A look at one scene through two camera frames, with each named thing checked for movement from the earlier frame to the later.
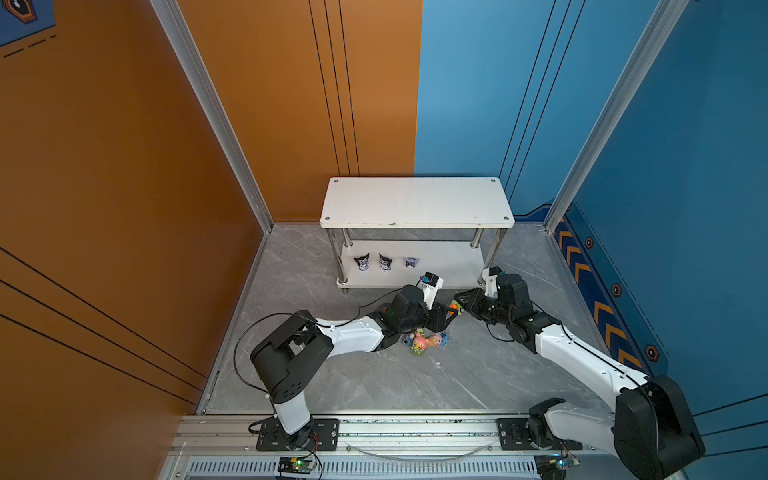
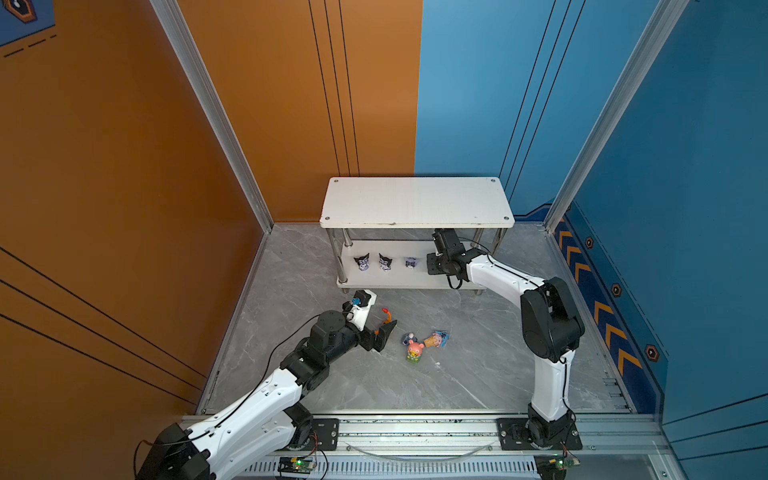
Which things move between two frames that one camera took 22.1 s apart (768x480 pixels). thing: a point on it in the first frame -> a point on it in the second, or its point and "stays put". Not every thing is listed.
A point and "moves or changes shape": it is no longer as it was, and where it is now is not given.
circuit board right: x=554 y=466 stays put
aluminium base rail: x=373 y=445 stays put
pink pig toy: x=420 y=343 moves or changes shape
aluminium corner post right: x=663 y=30 stays put
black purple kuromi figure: x=363 y=262 stays put
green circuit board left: x=296 y=465 stays put
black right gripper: x=473 y=297 -> x=431 y=264
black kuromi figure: x=384 y=262 stays put
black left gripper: x=438 y=317 -> x=379 y=338
